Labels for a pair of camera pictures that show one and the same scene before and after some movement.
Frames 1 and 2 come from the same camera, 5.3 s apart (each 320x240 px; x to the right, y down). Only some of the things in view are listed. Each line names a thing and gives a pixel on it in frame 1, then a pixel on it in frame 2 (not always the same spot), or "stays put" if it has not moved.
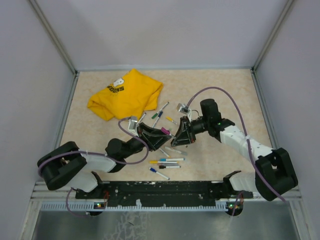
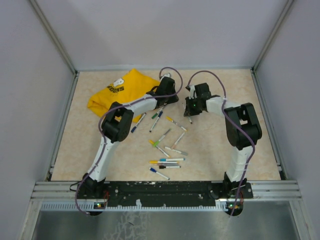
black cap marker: [163, 167] stays put
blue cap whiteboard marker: [154, 170] stays put
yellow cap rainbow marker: [171, 119] stays put
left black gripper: [155, 138] to [174, 99]
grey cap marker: [182, 153] stays put
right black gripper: [185, 135] to [189, 111]
